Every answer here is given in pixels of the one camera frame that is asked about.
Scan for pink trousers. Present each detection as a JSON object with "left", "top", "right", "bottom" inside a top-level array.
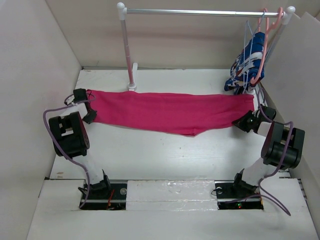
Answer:
[{"left": 90, "top": 90, "right": 254, "bottom": 136}]

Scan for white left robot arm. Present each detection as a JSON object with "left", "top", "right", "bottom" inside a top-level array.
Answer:
[{"left": 43, "top": 88, "right": 112, "bottom": 199}]

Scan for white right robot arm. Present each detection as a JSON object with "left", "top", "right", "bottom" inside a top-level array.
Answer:
[{"left": 231, "top": 105, "right": 305, "bottom": 197}]

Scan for pink plastic hanger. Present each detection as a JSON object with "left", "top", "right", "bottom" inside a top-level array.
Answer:
[{"left": 250, "top": 7, "right": 284, "bottom": 86}]

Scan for blue patterned garment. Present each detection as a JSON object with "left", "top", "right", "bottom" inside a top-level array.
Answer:
[{"left": 223, "top": 32, "right": 265, "bottom": 95}]

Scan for white clothes rack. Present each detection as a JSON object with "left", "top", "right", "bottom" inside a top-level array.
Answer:
[{"left": 115, "top": 2, "right": 296, "bottom": 95}]

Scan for blue wire hanger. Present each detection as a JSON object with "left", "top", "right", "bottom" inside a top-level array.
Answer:
[{"left": 239, "top": 21, "right": 265, "bottom": 94}]

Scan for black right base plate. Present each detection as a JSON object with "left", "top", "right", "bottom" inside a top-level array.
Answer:
[{"left": 211, "top": 180, "right": 264, "bottom": 210}]

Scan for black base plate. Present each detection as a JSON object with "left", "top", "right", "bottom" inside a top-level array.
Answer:
[
  {"left": 80, "top": 181, "right": 128, "bottom": 211},
  {"left": 211, "top": 180, "right": 264, "bottom": 210}
]

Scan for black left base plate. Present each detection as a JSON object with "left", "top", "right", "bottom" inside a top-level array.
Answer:
[{"left": 80, "top": 181, "right": 128, "bottom": 211}]

